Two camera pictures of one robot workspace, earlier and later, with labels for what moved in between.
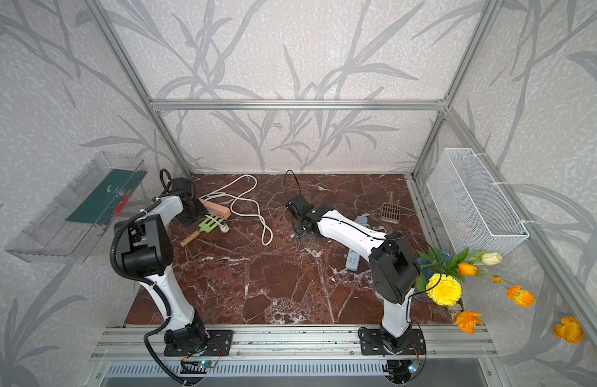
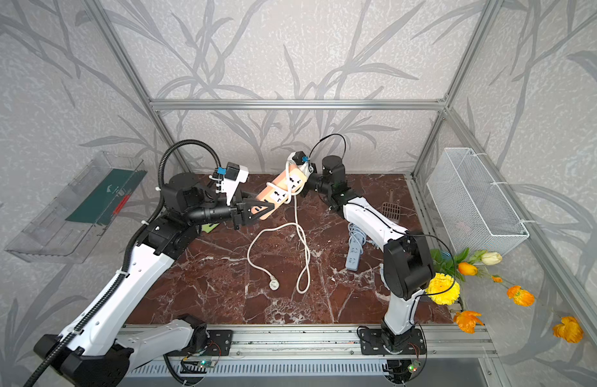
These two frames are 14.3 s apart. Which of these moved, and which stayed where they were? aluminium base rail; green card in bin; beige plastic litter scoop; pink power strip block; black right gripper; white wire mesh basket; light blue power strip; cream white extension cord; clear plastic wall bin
Moved: cream white extension cord; pink power strip block; black right gripper
Stayed: beige plastic litter scoop; light blue power strip; green card in bin; white wire mesh basket; clear plastic wall bin; aluminium base rail
